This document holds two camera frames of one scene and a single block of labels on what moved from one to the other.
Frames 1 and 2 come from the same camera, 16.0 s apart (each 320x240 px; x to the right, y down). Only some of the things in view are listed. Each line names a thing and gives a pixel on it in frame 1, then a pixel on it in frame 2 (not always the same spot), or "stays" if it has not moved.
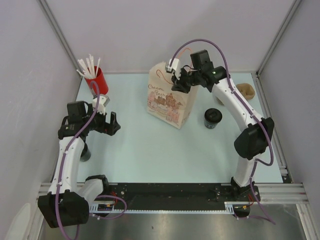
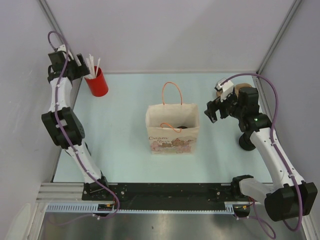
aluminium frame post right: [278, 37] stays
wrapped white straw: [89, 66] stays
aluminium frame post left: [48, 13] stays
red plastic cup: [100, 79] stays
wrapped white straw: [99, 60] stays
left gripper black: [108, 128] to [81, 70]
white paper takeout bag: [173, 107] to [172, 129]
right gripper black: [178, 85] to [216, 104]
